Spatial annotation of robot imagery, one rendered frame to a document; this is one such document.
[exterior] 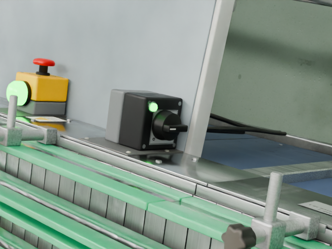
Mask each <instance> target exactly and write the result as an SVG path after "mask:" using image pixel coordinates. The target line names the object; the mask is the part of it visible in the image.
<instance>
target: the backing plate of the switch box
mask: <svg viewBox="0 0 332 249"><path fill-rule="evenodd" d="M78 139H80V140H83V141H86V142H89V143H92V144H95V145H98V146H101V147H104V148H106V149H109V150H112V151H115V152H118V153H121V154H124V155H127V156H131V155H148V154H165V153H182V152H183V151H180V150H177V149H164V150H145V151H138V150H135V149H132V148H129V147H126V146H123V145H120V144H118V143H114V142H111V141H108V140H105V137H92V138H88V137H86V138H78Z"/></svg>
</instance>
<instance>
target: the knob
mask: <svg viewBox="0 0 332 249"><path fill-rule="evenodd" d="M187 130H188V126H187V125H184V124H181V119H180V117H179V115H177V114H175V113H173V112H171V111H169V110H161V111H159V112H158V113H157V114H156V115H155V117H154V119H153V122H152V132H153V135H154V136H155V137H156V138H157V139H159V140H168V141H172V140H174V139H175V138H176V137H177V136H178V135H179V133H180V132H187Z"/></svg>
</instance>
